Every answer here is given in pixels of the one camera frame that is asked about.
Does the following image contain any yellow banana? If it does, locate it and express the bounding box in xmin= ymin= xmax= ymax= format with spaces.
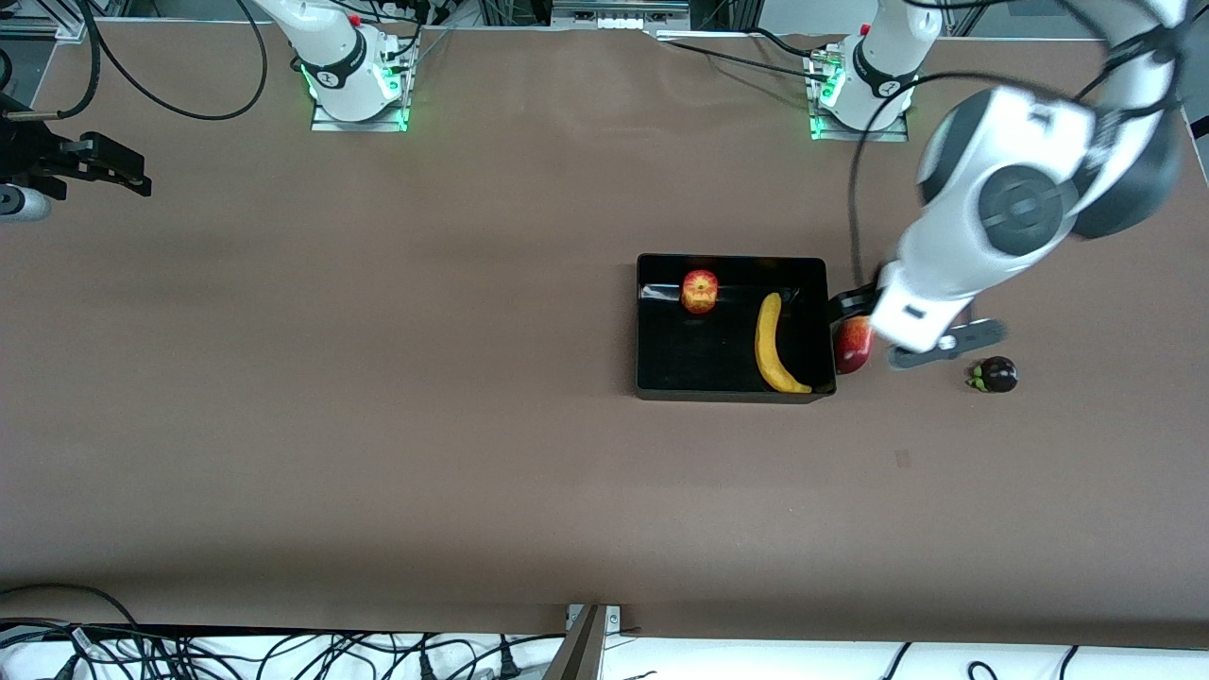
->
xmin=755 ymin=292 xmax=813 ymax=394

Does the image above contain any red yellow apple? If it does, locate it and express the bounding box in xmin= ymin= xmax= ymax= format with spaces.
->
xmin=680 ymin=269 xmax=720 ymax=315

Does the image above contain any black plastic box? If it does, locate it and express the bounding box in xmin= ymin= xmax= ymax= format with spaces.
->
xmin=635 ymin=252 xmax=838 ymax=405

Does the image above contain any red yellow mango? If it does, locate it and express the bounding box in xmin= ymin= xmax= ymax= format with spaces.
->
xmin=834 ymin=316 xmax=875 ymax=376

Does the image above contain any dark purple mangosteen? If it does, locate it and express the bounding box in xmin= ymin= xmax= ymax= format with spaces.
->
xmin=966 ymin=355 xmax=1019 ymax=395

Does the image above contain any grey power strip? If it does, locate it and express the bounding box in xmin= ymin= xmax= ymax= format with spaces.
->
xmin=551 ymin=0 xmax=690 ymax=31

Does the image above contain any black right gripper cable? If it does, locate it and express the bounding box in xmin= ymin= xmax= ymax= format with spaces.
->
xmin=43 ymin=0 xmax=101 ymax=122

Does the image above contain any black looping arm cable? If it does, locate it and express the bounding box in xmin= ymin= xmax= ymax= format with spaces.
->
xmin=78 ymin=0 xmax=269 ymax=121

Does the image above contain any aluminium frame corner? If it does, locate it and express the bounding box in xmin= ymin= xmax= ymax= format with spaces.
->
xmin=0 ymin=0 xmax=91 ymax=43

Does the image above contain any black cable on table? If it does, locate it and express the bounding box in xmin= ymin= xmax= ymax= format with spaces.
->
xmin=652 ymin=28 xmax=837 ymax=84

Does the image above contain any aluminium table edge bracket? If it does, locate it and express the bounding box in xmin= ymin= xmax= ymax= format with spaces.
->
xmin=543 ymin=604 xmax=624 ymax=680

